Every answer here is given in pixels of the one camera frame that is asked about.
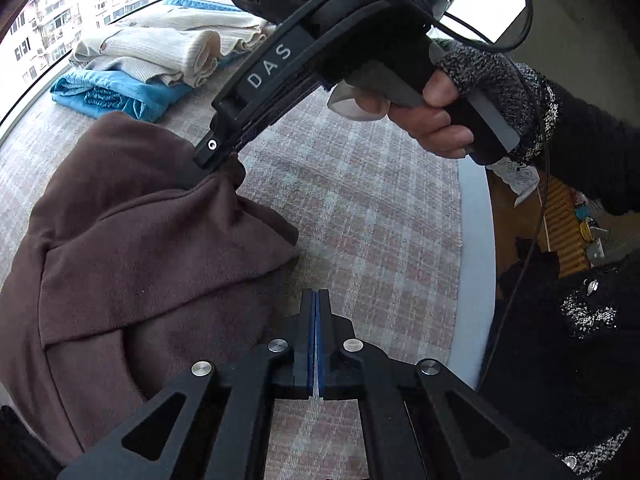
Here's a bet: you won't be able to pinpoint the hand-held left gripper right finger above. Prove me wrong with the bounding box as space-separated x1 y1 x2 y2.
316 289 581 480

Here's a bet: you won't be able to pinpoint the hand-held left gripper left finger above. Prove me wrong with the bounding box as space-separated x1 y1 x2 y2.
57 289 318 480

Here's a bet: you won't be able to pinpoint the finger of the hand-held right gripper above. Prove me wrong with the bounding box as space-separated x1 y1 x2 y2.
194 0 436 177
235 72 328 153

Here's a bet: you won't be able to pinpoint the brown fleece garment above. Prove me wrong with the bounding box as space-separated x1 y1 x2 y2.
0 111 300 466

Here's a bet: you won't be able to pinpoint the person's right hand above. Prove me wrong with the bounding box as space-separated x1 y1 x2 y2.
357 67 476 158

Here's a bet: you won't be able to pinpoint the folded beige knit cardigan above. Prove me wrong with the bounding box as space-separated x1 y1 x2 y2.
69 2 276 90

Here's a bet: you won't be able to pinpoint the plaid blanket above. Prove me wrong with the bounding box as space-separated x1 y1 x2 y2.
0 0 463 480

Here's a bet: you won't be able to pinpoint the folded blue garment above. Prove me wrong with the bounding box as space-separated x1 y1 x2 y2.
49 0 241 123

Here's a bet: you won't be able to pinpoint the apartment buildings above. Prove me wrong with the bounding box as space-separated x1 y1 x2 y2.
0 0 221 111

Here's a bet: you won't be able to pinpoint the wooden slatted panel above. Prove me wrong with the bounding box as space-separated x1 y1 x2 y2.
540 180 588 273

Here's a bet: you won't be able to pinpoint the black speckled jacket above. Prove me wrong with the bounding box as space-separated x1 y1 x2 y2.
475 240 640 480

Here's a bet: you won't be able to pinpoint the black cable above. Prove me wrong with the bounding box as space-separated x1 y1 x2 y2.
375 0 551 341

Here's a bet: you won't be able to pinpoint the white window frame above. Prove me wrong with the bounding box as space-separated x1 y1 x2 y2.
0 0 226 133

